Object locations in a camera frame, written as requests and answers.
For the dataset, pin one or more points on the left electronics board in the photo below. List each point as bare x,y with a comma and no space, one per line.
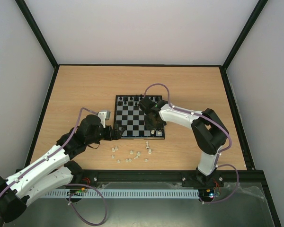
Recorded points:
78,190

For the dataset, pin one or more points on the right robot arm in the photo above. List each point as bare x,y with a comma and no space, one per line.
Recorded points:
210,133

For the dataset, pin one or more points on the black and grey chessboard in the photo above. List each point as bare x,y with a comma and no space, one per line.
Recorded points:
132,117

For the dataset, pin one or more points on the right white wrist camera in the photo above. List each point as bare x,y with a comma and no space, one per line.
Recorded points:
146,105

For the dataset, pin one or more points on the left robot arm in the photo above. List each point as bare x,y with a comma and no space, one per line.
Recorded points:
55,168

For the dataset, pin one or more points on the black frame rail front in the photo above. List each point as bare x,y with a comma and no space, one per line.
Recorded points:
188,178

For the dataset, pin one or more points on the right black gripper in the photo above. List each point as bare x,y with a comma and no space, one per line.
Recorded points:
155,121

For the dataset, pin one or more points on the electronics board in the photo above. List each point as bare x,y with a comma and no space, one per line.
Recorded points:
78,190
209,193

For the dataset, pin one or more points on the right electronics board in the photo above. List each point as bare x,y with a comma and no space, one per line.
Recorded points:
209,193

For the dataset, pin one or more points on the black pieces row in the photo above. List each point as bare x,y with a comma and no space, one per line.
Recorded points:
133,100

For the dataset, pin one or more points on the white slotted cable duct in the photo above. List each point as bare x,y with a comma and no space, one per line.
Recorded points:
127,193

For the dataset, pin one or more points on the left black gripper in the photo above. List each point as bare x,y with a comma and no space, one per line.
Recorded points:
117,135

